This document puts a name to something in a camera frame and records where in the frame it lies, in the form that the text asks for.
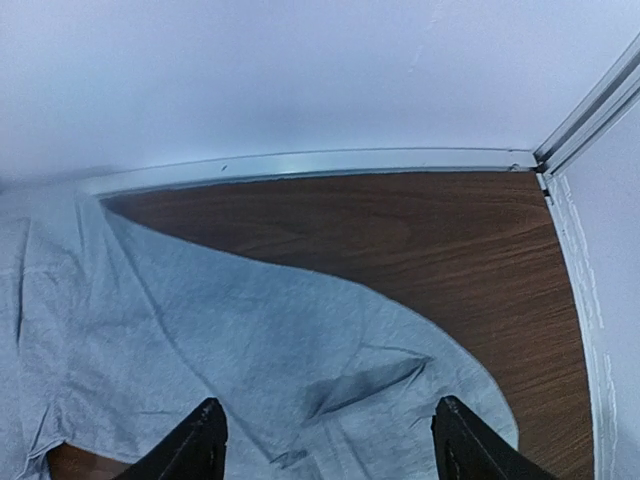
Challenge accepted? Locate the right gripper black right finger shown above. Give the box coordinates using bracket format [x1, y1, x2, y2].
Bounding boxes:
[431, 395, 554, 480]

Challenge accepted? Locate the right aluminium frame post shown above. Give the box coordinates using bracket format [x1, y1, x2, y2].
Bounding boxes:
[534, 35, 639, 176]

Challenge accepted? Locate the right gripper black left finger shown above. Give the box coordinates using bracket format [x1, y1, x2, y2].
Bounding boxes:
[114, 397, 228, 480]

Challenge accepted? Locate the grey long sleeve shirt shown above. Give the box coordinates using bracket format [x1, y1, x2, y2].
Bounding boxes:
[1, 187, 518, 479]

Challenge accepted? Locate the rear aluminium table edge rail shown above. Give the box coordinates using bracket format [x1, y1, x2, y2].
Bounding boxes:
[79, 148, 537, 197]

